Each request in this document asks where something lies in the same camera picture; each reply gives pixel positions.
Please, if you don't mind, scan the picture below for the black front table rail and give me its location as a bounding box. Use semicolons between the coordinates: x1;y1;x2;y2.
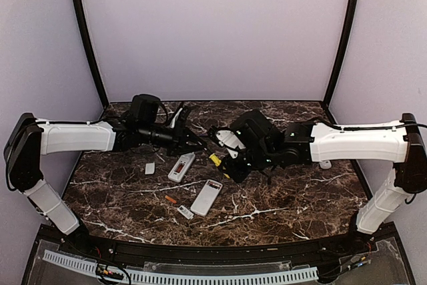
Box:
57;234;376;266

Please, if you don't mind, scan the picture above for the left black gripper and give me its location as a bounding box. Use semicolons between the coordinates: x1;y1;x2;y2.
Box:
139;120;207;157

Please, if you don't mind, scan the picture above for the black frame post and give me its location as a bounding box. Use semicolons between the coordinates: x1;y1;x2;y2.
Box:
72;0;109;109
322;0;358;109

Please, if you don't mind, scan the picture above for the left black frame post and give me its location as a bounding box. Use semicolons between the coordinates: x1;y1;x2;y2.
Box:
72;0;109;109

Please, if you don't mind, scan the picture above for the small white battery cover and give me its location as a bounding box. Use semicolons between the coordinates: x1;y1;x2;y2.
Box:
145;162;155;175

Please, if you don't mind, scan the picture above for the white remote with display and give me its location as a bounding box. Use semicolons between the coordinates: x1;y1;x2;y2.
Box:
167;152;195;183

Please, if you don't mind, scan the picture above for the orange AAA battery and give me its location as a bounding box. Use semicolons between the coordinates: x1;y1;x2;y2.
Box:
165;195;177;204

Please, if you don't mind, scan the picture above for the white slotted cable duct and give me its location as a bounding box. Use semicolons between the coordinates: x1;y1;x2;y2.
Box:
43;250;318;284

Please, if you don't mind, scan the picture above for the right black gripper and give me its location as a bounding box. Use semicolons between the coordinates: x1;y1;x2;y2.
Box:
218;146;276;184

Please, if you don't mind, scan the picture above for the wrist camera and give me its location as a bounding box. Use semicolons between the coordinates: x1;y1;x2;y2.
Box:
207;126;245;150
169;103;191;129

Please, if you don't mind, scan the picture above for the white remote control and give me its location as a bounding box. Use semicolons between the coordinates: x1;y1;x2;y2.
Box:
319;161;332;170
190;180;223;217

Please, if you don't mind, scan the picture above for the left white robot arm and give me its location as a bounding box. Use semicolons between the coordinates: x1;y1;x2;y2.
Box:
3;94;207;256

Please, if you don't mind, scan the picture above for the white battery compartment cover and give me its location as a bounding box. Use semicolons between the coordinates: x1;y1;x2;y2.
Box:
177;205;194;220

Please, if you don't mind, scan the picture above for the yellow handled screwdriver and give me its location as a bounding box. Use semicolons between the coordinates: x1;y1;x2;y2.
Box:
206;150;230;179

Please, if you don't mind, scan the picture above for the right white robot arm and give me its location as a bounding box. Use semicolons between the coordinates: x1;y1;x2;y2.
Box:
213;109;426;254

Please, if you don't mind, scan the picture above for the right black frame post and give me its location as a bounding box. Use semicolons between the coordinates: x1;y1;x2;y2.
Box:
322;0;358;109

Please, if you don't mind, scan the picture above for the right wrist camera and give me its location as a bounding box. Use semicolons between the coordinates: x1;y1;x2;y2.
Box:
207;126;245;150

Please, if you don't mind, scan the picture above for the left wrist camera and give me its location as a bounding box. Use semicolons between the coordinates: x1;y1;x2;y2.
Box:
169;103;191;129

